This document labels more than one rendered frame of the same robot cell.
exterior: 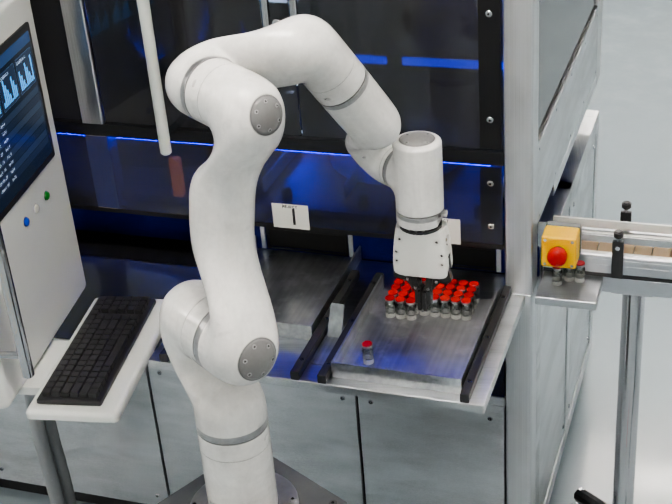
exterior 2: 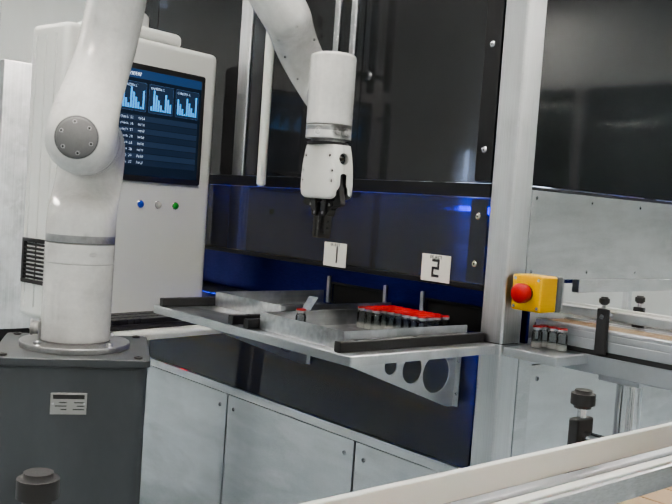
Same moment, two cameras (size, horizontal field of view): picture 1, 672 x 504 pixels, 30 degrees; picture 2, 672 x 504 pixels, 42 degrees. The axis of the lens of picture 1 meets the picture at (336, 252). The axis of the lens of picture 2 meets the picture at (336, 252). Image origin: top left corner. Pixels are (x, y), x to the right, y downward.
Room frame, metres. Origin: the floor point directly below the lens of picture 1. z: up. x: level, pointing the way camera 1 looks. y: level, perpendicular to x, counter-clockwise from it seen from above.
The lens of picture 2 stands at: (0.53, -0.94, 1.14)
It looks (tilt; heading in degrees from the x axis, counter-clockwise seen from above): 3 degrees down; 28
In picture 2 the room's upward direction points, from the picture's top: 4 degrees clockwise
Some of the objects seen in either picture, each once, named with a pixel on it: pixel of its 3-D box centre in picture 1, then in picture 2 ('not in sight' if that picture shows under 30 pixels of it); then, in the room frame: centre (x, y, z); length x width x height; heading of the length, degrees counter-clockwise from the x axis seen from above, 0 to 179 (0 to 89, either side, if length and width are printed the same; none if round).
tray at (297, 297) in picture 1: (281, 284); (303, 304); (2.36, 0.12, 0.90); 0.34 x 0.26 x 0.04; 159
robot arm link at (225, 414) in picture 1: (212, 355); (86, 175); (1.71, 0.21, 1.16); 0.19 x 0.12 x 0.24; 36
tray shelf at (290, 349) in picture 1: (346, 320); (326, 326); (2.24, -0.01, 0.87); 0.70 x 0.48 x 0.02; 69
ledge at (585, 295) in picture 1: (570, 286); (549, 354); (2.30, -0.50, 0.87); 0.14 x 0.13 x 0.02; 159
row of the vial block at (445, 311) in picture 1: (429, 305); (394, 321); (2.22, -0.19, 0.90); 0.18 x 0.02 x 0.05; 69
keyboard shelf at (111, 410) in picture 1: (88, 355); (147, 326); (2.31, 0.56, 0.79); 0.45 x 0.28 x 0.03; 168
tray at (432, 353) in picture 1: (418, 330); (364, 326); (2.14, -0.15, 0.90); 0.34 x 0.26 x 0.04; 159
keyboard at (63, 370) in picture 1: (99, 346); (154, 318); (2.30, 0.53, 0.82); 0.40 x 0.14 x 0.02; 168
